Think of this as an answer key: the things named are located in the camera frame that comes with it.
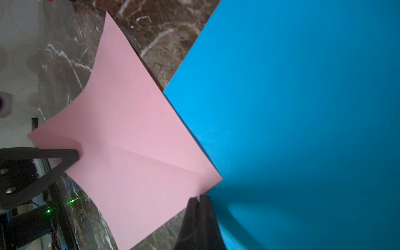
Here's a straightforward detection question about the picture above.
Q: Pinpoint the pink paper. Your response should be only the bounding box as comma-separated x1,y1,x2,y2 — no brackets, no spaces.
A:
29,15,222,250

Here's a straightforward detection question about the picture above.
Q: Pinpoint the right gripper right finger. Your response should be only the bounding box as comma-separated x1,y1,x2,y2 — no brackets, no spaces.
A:
173,195,227,250

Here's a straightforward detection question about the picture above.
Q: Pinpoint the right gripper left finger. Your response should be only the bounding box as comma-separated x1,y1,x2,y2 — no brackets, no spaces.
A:
1,147,79,211

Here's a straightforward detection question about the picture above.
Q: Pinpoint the blue paper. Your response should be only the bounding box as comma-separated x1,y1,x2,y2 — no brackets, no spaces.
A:
164,1,400,250

